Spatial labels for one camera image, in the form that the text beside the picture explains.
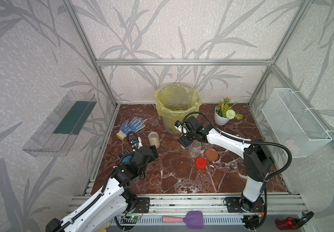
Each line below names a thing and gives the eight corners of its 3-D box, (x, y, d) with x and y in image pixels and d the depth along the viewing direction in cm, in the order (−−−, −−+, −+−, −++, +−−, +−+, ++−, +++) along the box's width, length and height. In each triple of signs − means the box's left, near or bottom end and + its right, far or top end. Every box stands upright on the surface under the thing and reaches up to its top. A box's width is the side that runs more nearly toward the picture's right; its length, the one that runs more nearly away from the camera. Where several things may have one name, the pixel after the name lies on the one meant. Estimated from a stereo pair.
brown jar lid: (205, 161, 91) (206, 159, 89) (204, 150, 96) (205, 148, 94) (218, 161, 91) (219, 159, 89) (216, 150, 96) (217, 148, 94)
